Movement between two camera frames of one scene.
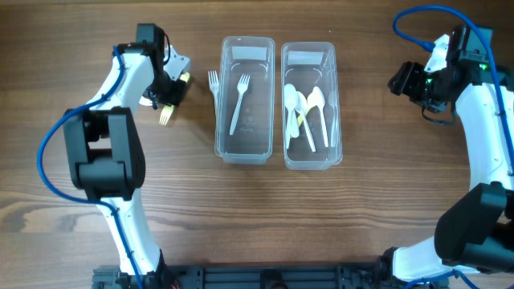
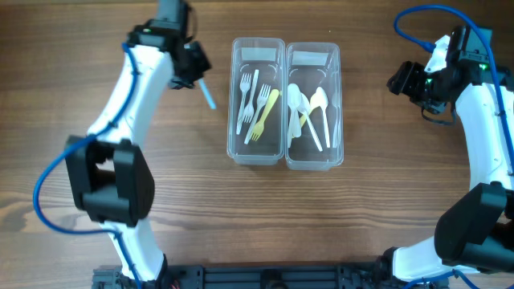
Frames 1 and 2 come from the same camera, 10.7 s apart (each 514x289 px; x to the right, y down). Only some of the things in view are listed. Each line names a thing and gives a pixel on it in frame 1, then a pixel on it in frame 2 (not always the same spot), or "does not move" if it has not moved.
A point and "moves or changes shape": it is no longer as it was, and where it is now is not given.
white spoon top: x=301 y=105 moves or changes shape
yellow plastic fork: x=169 y=109 → x=259 y=128
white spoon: x=332 y=102 moves or changes shape
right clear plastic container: x=312 y=138 does not move
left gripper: x=169 y=96 → x=193 y=64
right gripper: x=404 y=81 does not move
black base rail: x=263 y=276 does not move
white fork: x=214 y=85 → x=245 y=82
